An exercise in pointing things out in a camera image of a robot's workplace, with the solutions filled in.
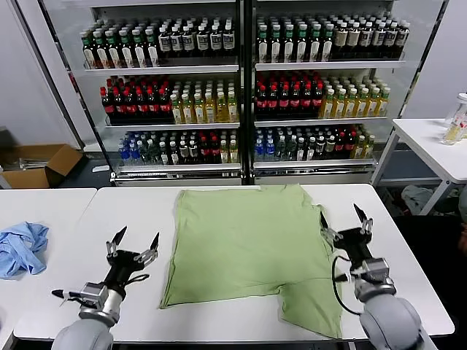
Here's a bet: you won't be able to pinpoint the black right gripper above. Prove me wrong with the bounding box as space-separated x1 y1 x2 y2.
319 203 374 264

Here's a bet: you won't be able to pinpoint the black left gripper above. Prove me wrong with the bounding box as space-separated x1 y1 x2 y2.
105 225 161 292

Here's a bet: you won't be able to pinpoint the light green t-shirt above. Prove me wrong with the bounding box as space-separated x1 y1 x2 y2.
157 184 344 340

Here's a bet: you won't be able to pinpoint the grey clothes pile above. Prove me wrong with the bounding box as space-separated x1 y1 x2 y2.
401 184 444 217

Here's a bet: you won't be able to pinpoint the light blue crumpled garment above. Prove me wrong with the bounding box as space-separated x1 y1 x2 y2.
0 221 50 281

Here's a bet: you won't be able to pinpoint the brown cardboard box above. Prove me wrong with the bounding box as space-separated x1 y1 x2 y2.
0 144 84 190

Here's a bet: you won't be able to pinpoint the small white side table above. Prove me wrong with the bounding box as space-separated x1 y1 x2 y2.
370 118 467 224

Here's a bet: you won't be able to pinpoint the yellow juice bottle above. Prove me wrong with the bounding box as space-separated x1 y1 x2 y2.
204 92 217 124
170 93 183 125
365 86 380 118
343 87 358 119
332 88 347 119
215 90 229 123
226 90 240 123
193 93 206 124
181 93 194 125
320 88 336 120
375 86 391 117
354 87 369 118

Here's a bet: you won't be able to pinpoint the red cap cola bottle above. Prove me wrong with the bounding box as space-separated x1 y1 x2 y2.
266 84 279 120
135 86 149 124
147 85 161 124
123 86 138 124
255 84 269 120
300 84 314 119
112 86 126 124
289 84 302 120
101 86 115 124
277 84 291 120
158 85 172 123
312 83 325 119

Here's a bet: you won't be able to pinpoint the grey metal bars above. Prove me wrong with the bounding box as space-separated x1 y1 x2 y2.
9 157 47 171

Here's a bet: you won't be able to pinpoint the clear glass bottle white cap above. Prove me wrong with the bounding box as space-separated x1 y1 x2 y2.
442 93 467 146

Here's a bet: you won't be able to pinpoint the white beverage display shelf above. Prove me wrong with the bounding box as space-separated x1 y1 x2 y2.
247 0 449 187
38 0 244 187

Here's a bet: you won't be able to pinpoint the green cap tea bottle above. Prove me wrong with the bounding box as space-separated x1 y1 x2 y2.
80 31 98 69
308 23 322 63
144 27 161 68
93 30 110 69
256 23 270 63
321 23 334 62
282 23 296 63
119 28 136 69
295 23 309 63
269 23 283 63
105 29 123 69
131 28 149 68

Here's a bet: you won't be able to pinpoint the dark bottle beige label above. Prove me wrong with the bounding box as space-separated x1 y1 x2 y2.
347 22 361 61
334 22 350 61

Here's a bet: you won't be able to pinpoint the dark bottle white label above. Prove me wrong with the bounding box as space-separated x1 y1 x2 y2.
359 22 373 60
222 21 236 61
383 22 398 59
209 22 223 61
395 22 411 59
182 23 196 62
371 22 386 60
158 24 172 63
170 23 185 62
196 23 210 61

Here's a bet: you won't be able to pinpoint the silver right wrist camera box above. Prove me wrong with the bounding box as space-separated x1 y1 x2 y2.
337 257 390 284

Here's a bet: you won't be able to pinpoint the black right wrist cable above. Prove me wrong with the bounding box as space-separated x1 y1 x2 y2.
330 254 364 315

